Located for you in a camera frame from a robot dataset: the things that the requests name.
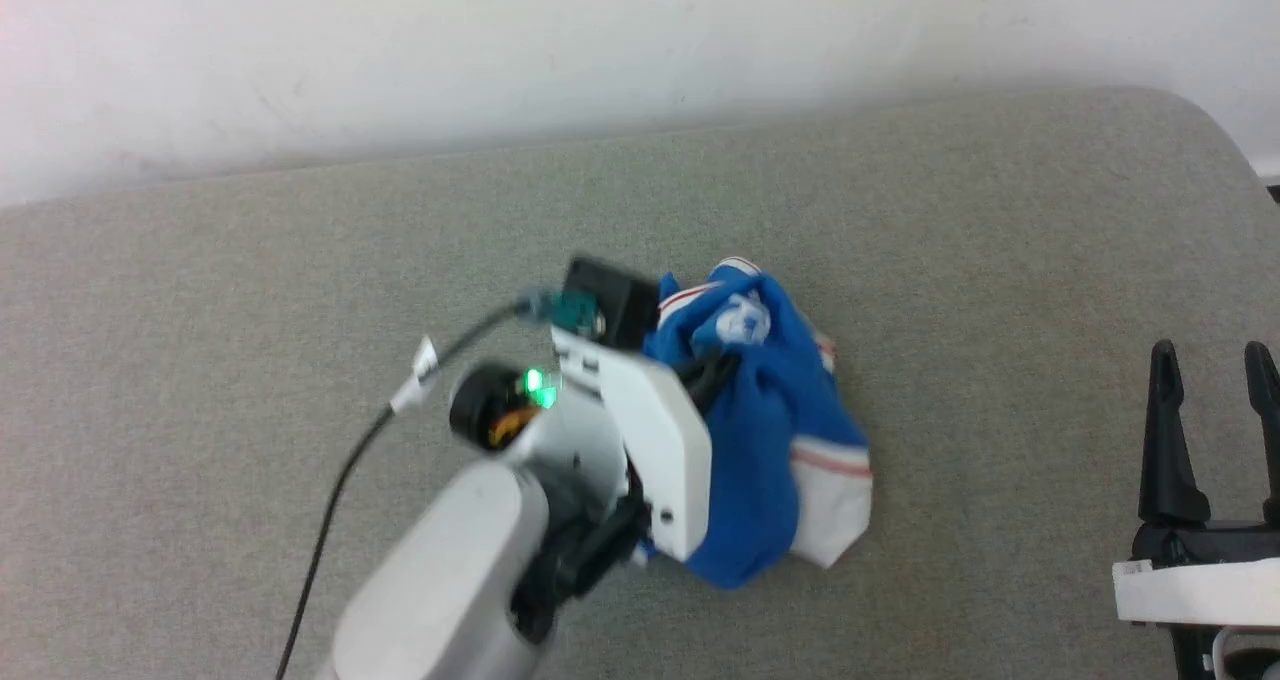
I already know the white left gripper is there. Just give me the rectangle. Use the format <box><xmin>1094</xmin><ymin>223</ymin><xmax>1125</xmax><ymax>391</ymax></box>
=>
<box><xmin>550</xmin><ymin>325</ymin><xmax>743</xmax><ymax>564</ymax></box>

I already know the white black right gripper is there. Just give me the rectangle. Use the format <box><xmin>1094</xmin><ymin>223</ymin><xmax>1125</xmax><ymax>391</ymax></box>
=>
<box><xmin>1113</xmin><ymin>340</ymin><xmax>1280</xmax><ymax>680</ymax></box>

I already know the blue garment with white trim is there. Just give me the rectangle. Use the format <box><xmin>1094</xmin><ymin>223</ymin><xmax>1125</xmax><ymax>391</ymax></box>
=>
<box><xmin>640</xmin><ymin>257</ymin><xmax>874</xmax><ymax>591</ymax></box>

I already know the white cable tag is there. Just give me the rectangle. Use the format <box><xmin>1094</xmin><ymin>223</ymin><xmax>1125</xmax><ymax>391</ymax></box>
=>
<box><xmin>390</xmin><ymin>336</ymin><xmax>441</xmax><ymax>416</ymax></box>

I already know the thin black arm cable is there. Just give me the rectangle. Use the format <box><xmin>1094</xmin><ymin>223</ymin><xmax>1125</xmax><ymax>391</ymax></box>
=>
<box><xmin>275</xmin><ymin>298</ymin><xmax>546</xmax><ymax>680</ymax></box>

